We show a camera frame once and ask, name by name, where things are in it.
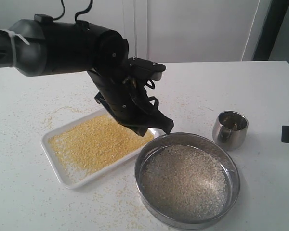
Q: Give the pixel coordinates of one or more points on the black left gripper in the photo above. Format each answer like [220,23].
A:
[130,106]

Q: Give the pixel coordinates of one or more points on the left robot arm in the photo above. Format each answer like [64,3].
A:
[41,47]

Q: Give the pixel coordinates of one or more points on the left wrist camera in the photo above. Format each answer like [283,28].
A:
[146,70]

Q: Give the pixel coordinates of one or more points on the white zip tie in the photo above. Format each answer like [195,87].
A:
[12,35]

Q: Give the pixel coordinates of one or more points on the round stainless steel sieve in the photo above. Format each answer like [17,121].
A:
[185,179]

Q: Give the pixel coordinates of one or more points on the yellow grain mixture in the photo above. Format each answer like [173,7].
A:
[93,145]

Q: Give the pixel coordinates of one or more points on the stainless steel cup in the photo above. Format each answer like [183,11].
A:
[230,130]

